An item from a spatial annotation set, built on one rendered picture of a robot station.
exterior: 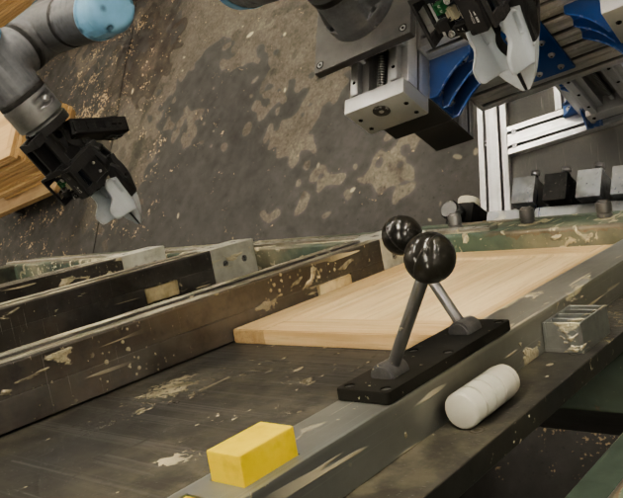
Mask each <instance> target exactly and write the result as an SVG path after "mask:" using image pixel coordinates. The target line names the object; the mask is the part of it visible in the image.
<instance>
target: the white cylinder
mask: <svg viewBox="0 0 623 498"><path fill-rule="evenodd" d="M519 386H520V379H519V376H518V374H517V372H516V371H515V370H514V369H513V368H512V367H510V366H507V365H496V366H494V367H491V368H489V369H488V370H486V371H485V372H483V373H481V374H480V375H479V376H477V377H475V378H474V379H473V380H471V381H470V382H468V383H467V384H465V385H464V386H462V387H461V388H459V389H458V390H456V391H455V392H453V393H452V394H450V395H449V396H448V398H447V399H446V402H445V411H446V414H447V417H448V418H449V420H450V421H451V422H452V423H453V424H454V425H455V426H457V427H459V428H461V429H472V428H474V427H475V426H476V425H478V424H479V423H480V422H482V421H483V420H484V419H485V418H487V417H488V416H489V415H490V414H491V413H492V412H493V411H495V410H496V409H497V408H499V407H500V406H501V405H502V404H504V403H505V402H506V401H508V400H509V399H510V398H512V397H513V396H514V394H515V393H516V392H517V391H518V389H519Z"/></svg>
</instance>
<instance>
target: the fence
mask: <svg viewBox="0 0 623 498"><path fill-rule="evenodd" d="M622 294H623V239H622V240H620V241H618V242H617V243H615V244H613V245H611V246H610V247H608V248H606V249H604V250H603V251H601V252H599V253H597V254H596V255H594V256H592V257H590V258H589V259H587V260H585V261H583V262H581V263H580V264H578V265H576V266H574V267H573V268H571V269H569V270H567V271H566V272H564V273H562V274H560V275H559V276H557V277H555V278H553V279H552V280H551V281H549V282H547V283H545V284H544V285H542V286H540V287H538V288H537V289H535V290H532V291H531V292H529V293H527V294H525V295H524V296H522V297H520V298H518V299H517V300H515V301H513V302H511V303H509V304H508V305H506V306H504V307H502V308H501V309H499V310H497V311H495V312H494V313H492V314H490V315H488V316H487V317H485V318H483V319H508V320H509V324H510V330H509V331H507V332H506V333H504V334H503V335H501V336H499V337H498V338H496V339H495V340H493V341H491V342H490V343H488V344H487V345H485V346H483V347H482V348H480V349H479V350H477V351H475V352H474V353H473V354H472V355H470V356H468V357H467V358H465V359H464V360H462V361H460V362H459V363H457V364H456V365H454V366H452V367H451V368H449V369H448V370H446V371H445V372H443V373H441V374H439V375H438V376H436V377H434V378H433V379H431V380H430V381H428V382H426V383H425V384H423V385H422V386H420V387H418V388H417V389H415V390H414V391H412V392H410V393H409V394H407V395H406V396H404V397H402V398H401V399H399V400H398V401H396V402H394V403H393V404H390V405H383V404H373V403H364V402H354V401H344V400H338V401H336V402H334V403H333V404H331V405H329V406H327V407H325V408H324V409H322V410H320V411H318V412H317V413H315V414H313V415H311V416H310V417H309V418H307V419H305V420H304V421H302V422H300V423H298V424H297V425H295V426H293V428H294V433H295V439H296V444H297V450H298V455H297V456H296V457H294V458H292V459H291V460H289V461H287V462H286V463H284V464H283V465H281V466H279V467H278V468H276V469H274V470H273V471H271V472H270V473H268V474H266V475H265V476H263V477H261V478H260V479H258V480H257V481H255V482H253V483H252V484H250V485H248V486H247V487H245V488H242V487H238V486H233V485H229V484H224V483H219V482H215V481H212V477H211V474H210V473H209V474H208V475H206V476H204V477H202V478H201V479H199V480H197V481H195V482H194V483H192V484H190V485H188V486H186V487H185V488H183V489H181V490H179V491H178V492H176V493H174V494H172V495H171V496H169V497H167V498H184V497H186V496H190V497H194V498H343V497H345V496H346V495H348V494H349V493H350V492H352V491H353V490H354V489H356V488H357V487H359V486H360V485H361V484H363V483H364V482H365V481H367V480H368V479H370V478H371V477H372V476H374V475H375V474H376V473H378V472H379V471H381V470H382V469H383V468H385V467H386V466H387V465H389V464H390V463H392V462H393V461H394V460H396V459H397V458H398V457H400V456H402V455H403V454H404V453H406V452H407V451H408V450H410V449H411V448H413V447H414V446H415V445H417V444H418V443H419V442H421V441H422V440H424V439H425V438H426V437H428V436H429V435H430V434H432V433H433V432H435V431H436V430H437V429H439V428H440V427H441V426H443V425H444V424H446V423H447V422H448V421H450V420H449V418H448V417H447V414H446V411H445V402H446V399H447V398H448V396H449V395H450V394H452V393H453V392H455V391H456V390H458V389H459V388H461V387H462V386H464V385H465V384H467V383H468V382H470V381H471V380H473V379H474V378H475V377H477V376H479V375H480V374H482V373H483V372H485V371H486V370H488V369H489V368H491V367H494V366H496V365H507V366H510V367H512V368H513V369H514V370H515V371H516V372H517V371H519V370H520V369H522V368H523V367H524V366H526V365H527V364H528V363H530V362H531V361H533V360H534V359H535V358H537V357H538V356H539V355H541V354H542V353H544V352H545V344H544V335H543V326H542V322H544V321H545V320H547V319H548V318H550V317H551V316H553V315H554V314H556V313H557V312H559V311H561V310H562V309H564V308H565V307H567V306H568V305H570V304H571V305H604V304H606V306H607V305H609V304H610V303H611V302H613V301H614V300H616V299H617V298H618V297H620V296H621V295H622Z"/></svg>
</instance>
